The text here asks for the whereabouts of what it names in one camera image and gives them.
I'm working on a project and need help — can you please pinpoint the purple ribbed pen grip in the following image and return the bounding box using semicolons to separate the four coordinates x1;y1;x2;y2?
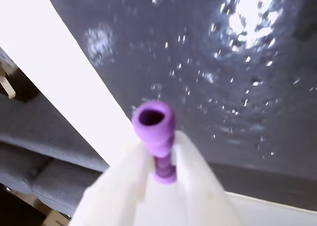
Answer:
131;99;178;185

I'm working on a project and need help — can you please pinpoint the light wooden stick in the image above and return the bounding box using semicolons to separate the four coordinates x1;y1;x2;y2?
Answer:
0;61;17;100

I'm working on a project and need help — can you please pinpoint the brown cardboard box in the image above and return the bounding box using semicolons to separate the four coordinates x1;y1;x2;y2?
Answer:
13;190;73;226

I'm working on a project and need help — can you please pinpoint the grey upholstered sofa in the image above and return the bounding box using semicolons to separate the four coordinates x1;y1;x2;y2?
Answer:
0;47;110;218

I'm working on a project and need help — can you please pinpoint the black glossy mat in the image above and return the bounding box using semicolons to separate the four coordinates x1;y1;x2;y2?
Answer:
42;0;317;205

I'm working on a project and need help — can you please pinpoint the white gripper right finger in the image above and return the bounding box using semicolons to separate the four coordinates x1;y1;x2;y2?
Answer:
172;131;243;226

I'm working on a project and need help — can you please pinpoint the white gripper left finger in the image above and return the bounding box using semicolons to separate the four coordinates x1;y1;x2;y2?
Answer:
70;140;156;226

